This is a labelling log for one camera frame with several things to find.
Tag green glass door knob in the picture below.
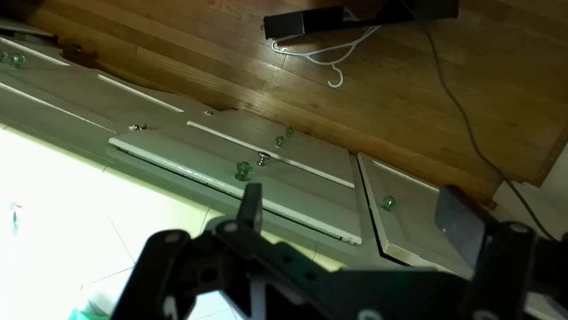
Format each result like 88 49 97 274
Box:
381 196 395 212

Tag white cord on floor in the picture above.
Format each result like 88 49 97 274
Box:
267 24 383 91

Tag green glass drawer knob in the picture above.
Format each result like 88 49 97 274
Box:
234 162 251 182

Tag white lower cabinet door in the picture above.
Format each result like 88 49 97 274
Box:
356 154 471 278

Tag black cable on floor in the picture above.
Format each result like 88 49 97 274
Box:
422 24 557 242

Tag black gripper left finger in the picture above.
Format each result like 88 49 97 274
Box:
111 230 200 320

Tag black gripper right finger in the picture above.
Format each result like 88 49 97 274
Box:
466 223 535 320

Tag white lower cabinet drawer front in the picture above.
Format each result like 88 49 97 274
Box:
109 113 361 246

